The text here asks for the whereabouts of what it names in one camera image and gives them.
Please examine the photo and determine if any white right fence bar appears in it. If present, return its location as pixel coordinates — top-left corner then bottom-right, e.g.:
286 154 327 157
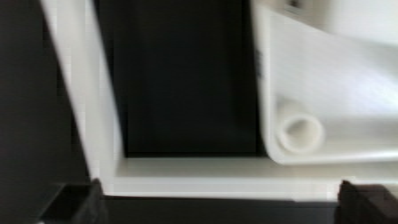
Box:
101 158 398 202

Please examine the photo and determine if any white desk top tray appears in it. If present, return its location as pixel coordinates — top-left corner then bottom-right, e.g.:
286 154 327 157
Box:
250 0 398 165

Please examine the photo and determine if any white front fence bar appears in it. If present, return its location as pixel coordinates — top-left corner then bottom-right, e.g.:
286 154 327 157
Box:
39 0 123 189

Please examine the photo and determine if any white fence bar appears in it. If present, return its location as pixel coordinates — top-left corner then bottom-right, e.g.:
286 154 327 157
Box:
101 158 398 202
39 0 123 189

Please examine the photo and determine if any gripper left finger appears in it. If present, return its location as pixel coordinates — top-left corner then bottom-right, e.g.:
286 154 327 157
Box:
36 179 108 224

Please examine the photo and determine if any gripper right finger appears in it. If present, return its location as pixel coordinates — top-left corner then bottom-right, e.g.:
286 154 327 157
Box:
334 181 398 224

